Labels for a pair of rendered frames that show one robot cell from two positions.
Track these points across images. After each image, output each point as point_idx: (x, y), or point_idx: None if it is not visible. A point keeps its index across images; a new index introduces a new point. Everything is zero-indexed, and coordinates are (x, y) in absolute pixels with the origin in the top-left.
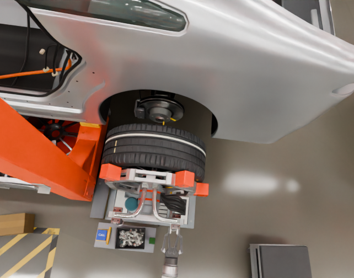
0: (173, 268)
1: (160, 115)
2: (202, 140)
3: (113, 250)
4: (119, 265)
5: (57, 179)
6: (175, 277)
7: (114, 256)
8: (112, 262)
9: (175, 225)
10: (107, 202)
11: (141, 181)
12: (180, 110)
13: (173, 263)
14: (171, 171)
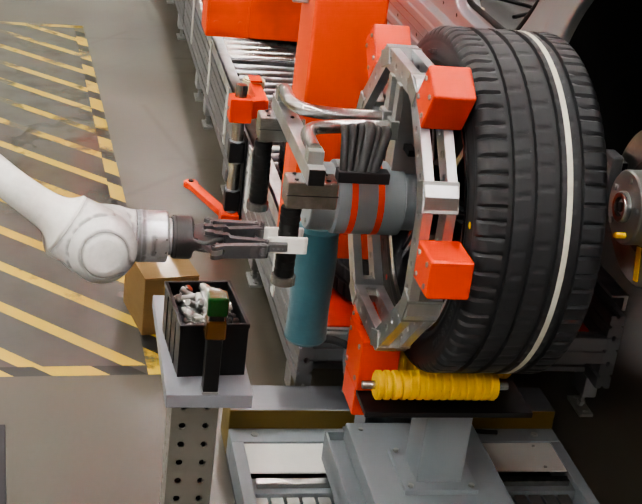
0: (164, 218)
1: (630, 178)
2: (603, 171)
3: (123, 484)
4: (73, 502)
5: None
6: (135, 226)
7: (102, 488)
8: (80, 485)
9: (298, 176)
10: (287, 421)
11: (395, 54)
12: None
13: (178, 222)
14: (459, 158)
